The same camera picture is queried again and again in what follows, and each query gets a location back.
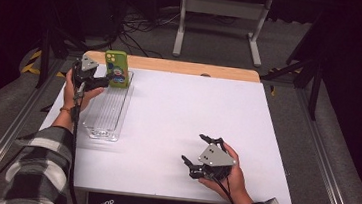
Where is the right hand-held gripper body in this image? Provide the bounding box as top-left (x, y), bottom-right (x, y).
top-left (195, 142), bottom-right (240, 184)

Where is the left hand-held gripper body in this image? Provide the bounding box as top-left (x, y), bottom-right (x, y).
top-left (69, 52), bottom-right (101, 91)

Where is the green cartoon phone case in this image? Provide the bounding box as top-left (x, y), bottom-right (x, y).
top-left (101, 49), bottom-right (134, 90)

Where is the clear plastic container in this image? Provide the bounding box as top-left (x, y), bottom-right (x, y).
top-left (80, 66), bottom-right (137, 144)

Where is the person's left hand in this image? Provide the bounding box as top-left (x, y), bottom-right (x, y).
top-left (61, 69), bottom-right (107, 115)

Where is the person's right hand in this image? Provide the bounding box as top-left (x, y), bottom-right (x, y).
top-left (195, 139), bottom-right (258, 204)

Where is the black metal stand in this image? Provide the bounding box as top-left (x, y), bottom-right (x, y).
top-left (257, 49), bottom-right (327, 122)
top-left (34, 24), bottom-right (90, 94)

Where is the white framed desk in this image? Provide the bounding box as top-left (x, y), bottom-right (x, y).
top-left (171, 0), bottom-right (273, 69)

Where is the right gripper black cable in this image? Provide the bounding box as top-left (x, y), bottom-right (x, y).
top-left (208, 174), bottom-right (242, 204)

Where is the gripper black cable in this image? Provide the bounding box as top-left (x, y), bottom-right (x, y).
top-left (62, 83), bottom-right (96, 204)
top-left (208, 174), bottom-right (242, 204)

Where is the bundle of black floor cables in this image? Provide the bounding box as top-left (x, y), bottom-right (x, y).
top-left (82, 1), bottom-right (182, 62)

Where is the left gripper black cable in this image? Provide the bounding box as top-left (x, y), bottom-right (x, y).
top-left (62, 83), bottom-right (96, 204)

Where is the metal floor rail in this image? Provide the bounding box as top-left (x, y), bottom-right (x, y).
top-left (286, 87), bottom-right (362, 204)
top-left (0, 52), bottom-right (77, 204)

